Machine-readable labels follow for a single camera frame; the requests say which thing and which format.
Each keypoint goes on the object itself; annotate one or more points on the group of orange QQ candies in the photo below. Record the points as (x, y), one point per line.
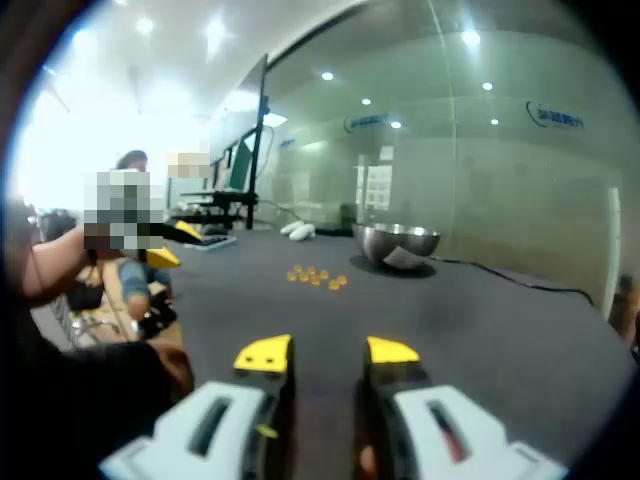
(312, 276)

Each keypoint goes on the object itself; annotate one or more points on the stainless steel bowl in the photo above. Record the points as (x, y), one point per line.
(395, 242)

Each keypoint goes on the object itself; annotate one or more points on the person's right hand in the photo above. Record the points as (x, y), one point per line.
(369, 457)

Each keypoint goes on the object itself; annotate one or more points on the white-cased smartphone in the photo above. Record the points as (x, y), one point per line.
(216, 242)

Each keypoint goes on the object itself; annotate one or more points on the person's leg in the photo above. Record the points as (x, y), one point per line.
(179, 372)

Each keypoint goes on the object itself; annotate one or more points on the black stand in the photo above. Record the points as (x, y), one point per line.
(255, 165)

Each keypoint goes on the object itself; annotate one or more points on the white controller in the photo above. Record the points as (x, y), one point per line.
(291, 229)
(305, 231)

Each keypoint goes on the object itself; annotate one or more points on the large dark monitor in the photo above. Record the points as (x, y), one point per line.
(240, 110)

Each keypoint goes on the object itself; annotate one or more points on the person's black shorts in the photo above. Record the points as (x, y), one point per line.
(90, 390)

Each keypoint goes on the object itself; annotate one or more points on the dark grey table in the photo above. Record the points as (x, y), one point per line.
(325, 315)

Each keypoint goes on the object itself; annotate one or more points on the small black box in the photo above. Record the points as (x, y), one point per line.
(348, 214)

